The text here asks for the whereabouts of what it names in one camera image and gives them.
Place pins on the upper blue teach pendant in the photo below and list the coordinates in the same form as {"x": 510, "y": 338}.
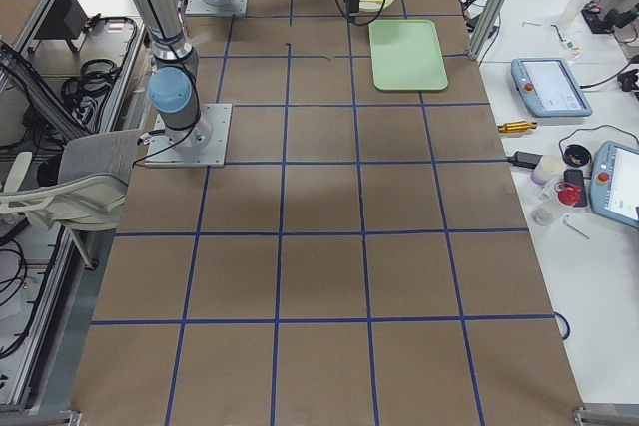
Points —
{"x": 548, "y": 88}

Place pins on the lower blue teach pendant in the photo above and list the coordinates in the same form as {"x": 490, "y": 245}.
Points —
{"x": 614, "y": 183}

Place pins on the red round cap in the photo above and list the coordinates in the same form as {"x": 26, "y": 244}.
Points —
{"x": 569, "y": 194}

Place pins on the black smartphone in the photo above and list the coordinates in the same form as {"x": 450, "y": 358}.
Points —
{"x": 575, "y": 178}

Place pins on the clear plastic cup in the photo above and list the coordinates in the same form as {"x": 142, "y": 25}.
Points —
{"x": 547, "y": 212}

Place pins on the black round dish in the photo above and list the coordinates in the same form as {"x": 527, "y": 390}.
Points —
{"x": 576, "y": 156}

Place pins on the light green plastic tray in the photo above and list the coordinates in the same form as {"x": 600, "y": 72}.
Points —
{"x": 406, "y": 56}

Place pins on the black power adapter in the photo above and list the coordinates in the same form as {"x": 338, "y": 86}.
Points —
{"x": 525, "y": 160}

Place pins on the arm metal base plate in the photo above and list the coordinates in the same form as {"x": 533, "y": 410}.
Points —
{"x": 216, "y": 8}
{"x": 206, "y": 144}

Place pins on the metal allen key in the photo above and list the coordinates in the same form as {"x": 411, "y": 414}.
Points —
{"x": 569, "y": 224}

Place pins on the grey white office chair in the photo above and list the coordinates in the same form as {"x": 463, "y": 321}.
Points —
{"x": 90, "y": 191}

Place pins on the white plastic cup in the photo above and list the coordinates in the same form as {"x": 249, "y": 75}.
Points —
{"x": 547, "y": 168}

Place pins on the blue teach pendant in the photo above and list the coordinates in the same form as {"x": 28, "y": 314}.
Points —
{"x": 614, "y": 183}
{"x": 548, "y": 88}

